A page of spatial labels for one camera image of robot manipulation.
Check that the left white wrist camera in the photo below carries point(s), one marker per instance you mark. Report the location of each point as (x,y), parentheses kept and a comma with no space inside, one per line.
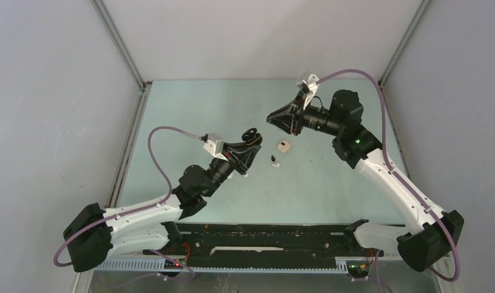
(213,144)

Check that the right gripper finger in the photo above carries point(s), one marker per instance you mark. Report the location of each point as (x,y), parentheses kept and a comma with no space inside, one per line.
(286,124)
(286,114)

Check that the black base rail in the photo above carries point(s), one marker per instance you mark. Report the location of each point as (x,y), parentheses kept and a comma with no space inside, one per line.
(265,247)

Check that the beige earbud charging case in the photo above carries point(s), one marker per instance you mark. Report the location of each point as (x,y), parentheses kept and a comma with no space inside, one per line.
(284,146)

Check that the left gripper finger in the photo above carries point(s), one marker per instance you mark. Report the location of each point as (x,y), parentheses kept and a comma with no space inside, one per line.
(247,158)
(234,148)

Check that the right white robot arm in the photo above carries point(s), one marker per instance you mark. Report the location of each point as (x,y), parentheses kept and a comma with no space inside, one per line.
(429,232)

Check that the black earbud charging case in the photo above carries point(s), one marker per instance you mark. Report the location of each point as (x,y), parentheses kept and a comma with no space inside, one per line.
(251,136)

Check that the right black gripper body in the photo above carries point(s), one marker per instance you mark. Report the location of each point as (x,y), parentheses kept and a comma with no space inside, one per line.
(313,118)

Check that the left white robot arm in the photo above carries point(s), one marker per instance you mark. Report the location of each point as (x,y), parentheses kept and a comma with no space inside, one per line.
(96,233)

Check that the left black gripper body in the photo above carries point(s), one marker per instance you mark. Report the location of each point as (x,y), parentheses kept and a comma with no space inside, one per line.
(229,158)

